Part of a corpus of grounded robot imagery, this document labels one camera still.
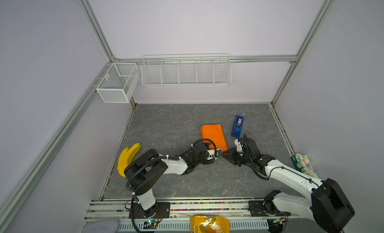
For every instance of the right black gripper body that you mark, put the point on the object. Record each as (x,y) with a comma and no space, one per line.
(238,157)

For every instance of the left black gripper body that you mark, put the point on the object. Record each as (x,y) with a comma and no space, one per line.
(203,161)

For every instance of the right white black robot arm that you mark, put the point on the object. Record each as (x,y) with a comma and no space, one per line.
(322,201)

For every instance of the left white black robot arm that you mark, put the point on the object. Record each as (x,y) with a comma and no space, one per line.
(144,172)

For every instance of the blue tape dispenser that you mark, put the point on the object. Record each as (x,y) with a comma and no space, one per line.
(237,126)

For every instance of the green white tissue pack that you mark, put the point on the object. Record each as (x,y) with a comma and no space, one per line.
(303,164)

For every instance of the yellow snack bag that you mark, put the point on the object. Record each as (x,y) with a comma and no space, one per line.
(209,224)

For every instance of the yellow banana bunch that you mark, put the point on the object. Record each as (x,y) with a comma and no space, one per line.
(126,158)

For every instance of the white mesh square basket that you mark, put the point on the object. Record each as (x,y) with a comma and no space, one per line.
(118,83)

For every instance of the grey cloth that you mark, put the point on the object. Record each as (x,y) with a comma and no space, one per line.
(101,226)

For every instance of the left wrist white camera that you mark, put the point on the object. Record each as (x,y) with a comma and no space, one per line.
(211,154)

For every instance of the wrist white camera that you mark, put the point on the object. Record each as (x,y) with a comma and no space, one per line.
(211,154)
(238,145)

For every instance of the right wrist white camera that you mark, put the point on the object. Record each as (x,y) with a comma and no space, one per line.
(238,145)

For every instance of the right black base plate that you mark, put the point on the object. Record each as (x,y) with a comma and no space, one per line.
(261,208)

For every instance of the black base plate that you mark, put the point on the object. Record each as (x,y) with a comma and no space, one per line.
(261,208)
(158,211)

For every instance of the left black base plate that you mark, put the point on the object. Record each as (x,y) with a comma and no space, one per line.
(158,211)

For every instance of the white wire long shelf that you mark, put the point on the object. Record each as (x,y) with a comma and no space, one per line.
(186,70)

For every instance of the white slotted cable duct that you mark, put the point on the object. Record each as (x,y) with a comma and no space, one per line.
(187,227)

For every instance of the aluminium rail frame base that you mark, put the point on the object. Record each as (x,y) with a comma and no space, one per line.
(182,209)

